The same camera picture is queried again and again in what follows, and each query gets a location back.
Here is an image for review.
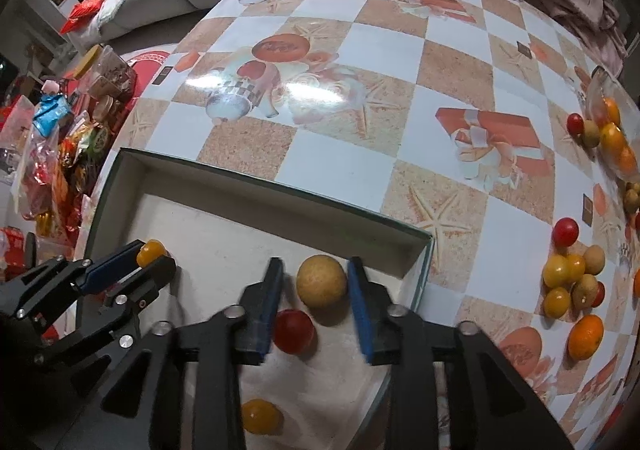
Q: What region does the large orange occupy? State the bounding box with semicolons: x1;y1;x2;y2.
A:
567;314;605;362

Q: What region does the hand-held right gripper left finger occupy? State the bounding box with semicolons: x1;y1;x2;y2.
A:
100;257;285;450

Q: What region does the red round mat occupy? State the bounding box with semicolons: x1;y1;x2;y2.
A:
120;48;176;96

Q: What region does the white cardboard box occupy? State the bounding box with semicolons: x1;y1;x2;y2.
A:
75;147;435;450

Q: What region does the yellow cherry tomato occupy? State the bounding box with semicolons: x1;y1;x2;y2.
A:
543;287;572;320
241;398;282;435
567;254;587;283
136;239;167;268
542;255;571;288

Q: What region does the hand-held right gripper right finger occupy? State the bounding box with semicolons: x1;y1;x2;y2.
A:
347;257;576;450

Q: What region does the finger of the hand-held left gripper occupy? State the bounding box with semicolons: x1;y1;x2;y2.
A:
32;257;177;381
0;240;146;326

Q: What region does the clear jar with yellow lid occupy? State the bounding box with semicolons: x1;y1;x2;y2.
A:
75;44;137;104

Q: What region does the pile of snack bags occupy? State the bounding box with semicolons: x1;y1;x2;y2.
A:
0;75;116;281

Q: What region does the clear glass bowl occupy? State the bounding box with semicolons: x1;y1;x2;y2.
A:
585;65;640;181

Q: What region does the red foil packet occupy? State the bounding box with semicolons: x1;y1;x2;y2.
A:
60;0;113;34

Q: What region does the blue snack packet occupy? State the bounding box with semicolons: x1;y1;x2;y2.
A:
32;93;76;136

